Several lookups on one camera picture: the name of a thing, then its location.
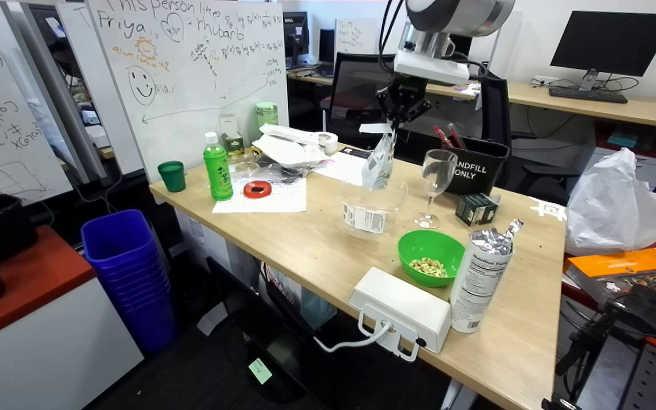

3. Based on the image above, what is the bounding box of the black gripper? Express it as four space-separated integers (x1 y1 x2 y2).
374 74 432 137

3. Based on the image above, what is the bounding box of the white snack package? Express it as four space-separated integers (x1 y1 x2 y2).
356 121 400 193

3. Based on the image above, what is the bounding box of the black mesh office chair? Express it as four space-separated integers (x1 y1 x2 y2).
322 51 514 154

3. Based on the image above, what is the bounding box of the red stick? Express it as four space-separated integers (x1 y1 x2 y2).
445 121 469 150
429 124 456 152

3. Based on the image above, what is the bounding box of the printed white paper sheet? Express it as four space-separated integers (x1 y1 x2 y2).
311 149 375 189

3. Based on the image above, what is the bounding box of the clear wine glass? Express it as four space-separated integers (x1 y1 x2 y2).
412 146 459 232

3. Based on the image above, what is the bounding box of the small whiteboard with writing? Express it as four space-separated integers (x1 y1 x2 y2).
333 17 383 56

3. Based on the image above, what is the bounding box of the black landfill bin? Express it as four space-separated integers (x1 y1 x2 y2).
395 126 513 199

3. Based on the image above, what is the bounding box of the clear plastic container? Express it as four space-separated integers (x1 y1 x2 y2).
336 184 405 241

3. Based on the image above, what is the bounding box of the white paper pile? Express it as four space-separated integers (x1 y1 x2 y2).
249 121 338 170

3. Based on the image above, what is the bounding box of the small dark computer monitor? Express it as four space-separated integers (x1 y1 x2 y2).
279 10 336 74

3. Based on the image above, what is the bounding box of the small black box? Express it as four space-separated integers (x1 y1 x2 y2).
453 191 500 228

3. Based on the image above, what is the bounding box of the light green container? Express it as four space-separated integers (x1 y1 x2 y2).
253 101 279 146

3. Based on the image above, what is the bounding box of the green plastic bowl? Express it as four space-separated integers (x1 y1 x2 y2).
395 228 469 291

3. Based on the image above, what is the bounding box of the orange tape roll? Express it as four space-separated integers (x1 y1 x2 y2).
241 178 274 203

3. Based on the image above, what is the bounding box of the green plastic bottle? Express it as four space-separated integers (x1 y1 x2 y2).
200 129 236 203

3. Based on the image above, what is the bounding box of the white electrical box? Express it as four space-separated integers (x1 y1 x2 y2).
345 264 453 363

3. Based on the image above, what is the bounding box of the whiteboard with sun drawing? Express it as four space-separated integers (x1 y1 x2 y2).
84 0 292 184

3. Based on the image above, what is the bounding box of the wooden side desk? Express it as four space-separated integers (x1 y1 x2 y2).
287 66 656 135

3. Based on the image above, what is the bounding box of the dark green cup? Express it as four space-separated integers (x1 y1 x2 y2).
154 159 189 195

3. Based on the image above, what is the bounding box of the large black computer monitor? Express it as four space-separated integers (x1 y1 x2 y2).
547 10 656 105

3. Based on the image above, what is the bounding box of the white plastic bag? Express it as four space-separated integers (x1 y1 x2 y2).
565 146 656 257

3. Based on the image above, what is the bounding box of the orange book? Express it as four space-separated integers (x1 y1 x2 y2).
566 247 656 283

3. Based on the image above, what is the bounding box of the blue plastic bin stack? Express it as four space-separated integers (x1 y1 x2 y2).
76 207 180 361

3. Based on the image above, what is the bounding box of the dark magazine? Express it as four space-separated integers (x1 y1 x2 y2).
580 266 656 310

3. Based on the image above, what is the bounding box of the black metal stand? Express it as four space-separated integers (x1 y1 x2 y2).
539 299 656 410

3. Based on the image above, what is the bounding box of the whiteboard with dense writing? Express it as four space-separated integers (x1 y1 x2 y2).
0 0 75 209

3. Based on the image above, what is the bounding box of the white cabinet with red top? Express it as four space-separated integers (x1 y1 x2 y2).
0 223 145 410

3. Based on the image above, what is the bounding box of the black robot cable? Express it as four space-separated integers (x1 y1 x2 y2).
375 0 409 62

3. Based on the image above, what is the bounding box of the white power cable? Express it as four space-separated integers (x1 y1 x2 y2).
311 315 395 357

